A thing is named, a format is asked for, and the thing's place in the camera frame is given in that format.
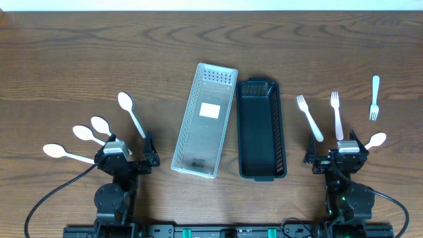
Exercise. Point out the black perforated plastic basket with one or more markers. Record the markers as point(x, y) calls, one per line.
point(261, 143)

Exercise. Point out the pale blue plastic fork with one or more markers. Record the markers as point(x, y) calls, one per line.
point(374, 108)

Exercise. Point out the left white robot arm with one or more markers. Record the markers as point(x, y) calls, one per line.
point(115, 201)

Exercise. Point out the white plastic fork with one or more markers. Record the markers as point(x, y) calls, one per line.
point(335, 103)
point(302, 104)

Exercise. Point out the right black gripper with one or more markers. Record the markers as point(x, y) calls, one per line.
point(324, 164)

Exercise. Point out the white plastic spoon far left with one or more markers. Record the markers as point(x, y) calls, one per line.
point(57, 151)

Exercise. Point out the clear perforated plastic basket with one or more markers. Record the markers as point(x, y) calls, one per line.
point(202, 133)

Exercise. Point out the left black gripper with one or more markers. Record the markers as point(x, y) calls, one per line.
point(131, 164)

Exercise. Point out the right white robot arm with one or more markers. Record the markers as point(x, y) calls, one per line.
point(347, 202)

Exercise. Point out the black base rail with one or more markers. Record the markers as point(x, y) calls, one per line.
point(290, 229)

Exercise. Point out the white plastic spoon right side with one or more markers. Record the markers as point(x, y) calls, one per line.
point(376, 140)

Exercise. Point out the white plastic spoon near basket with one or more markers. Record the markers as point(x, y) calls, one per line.
point(125, 101)

